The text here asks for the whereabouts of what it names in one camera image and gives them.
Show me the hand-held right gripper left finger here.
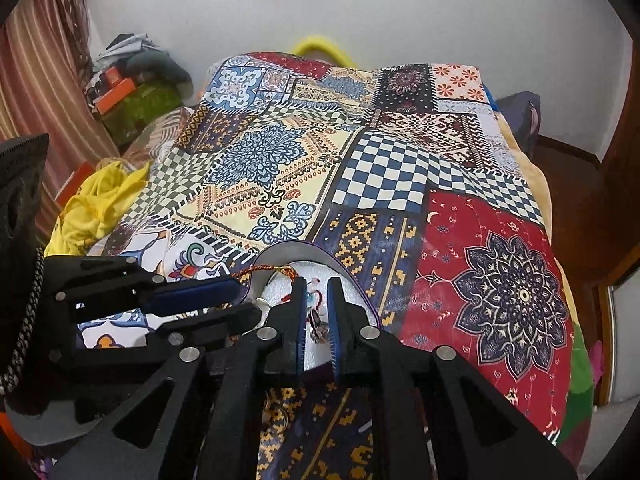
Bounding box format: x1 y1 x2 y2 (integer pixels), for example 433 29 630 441
50 277 308 480

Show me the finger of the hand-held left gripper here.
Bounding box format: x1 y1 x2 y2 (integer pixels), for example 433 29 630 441
45 255 243 317
75 304 264 362

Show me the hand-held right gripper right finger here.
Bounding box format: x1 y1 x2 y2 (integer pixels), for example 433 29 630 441
327 276 578 480

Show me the colourful beaded bracelet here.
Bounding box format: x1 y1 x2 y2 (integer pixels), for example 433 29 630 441
306 280 331 348

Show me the red braided bracelet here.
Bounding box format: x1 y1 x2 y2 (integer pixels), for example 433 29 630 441
231 266 302 288

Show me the heart-shaped tin box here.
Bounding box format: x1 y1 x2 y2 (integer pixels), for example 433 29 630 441
248 241 383 378

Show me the red cardboard box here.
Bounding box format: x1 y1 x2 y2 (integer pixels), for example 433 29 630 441
54 162 97 207

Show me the yellow cloth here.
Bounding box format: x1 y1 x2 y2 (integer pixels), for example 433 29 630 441
44 160 152 257

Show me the striped brown curtain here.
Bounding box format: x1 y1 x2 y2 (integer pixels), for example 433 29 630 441
0 0 122 202

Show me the orange box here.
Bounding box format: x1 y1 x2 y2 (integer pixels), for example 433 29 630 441
94 76 137 114

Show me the orange striped bedding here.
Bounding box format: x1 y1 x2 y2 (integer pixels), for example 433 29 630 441
122 106 202 162

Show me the colourful patchwork blanket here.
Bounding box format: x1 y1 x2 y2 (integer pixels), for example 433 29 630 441
75 51 576 480

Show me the grey hooded garment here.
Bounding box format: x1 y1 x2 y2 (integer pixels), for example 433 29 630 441
96 33 162 69

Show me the dark grey garment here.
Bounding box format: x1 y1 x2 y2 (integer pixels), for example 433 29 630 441
127 51 194 99

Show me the pink cloth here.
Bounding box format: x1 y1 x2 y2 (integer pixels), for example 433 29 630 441
589 341 604 387

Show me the dark blue bag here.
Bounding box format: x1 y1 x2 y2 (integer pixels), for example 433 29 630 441
492 91 544 157

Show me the brown wooden door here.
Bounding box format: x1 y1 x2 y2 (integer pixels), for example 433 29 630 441
530 55 640 403

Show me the braided cord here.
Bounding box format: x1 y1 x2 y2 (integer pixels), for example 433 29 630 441
0 247 47 396

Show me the yellow curved plastic frame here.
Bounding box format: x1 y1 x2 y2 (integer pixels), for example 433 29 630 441
291 35 359 69

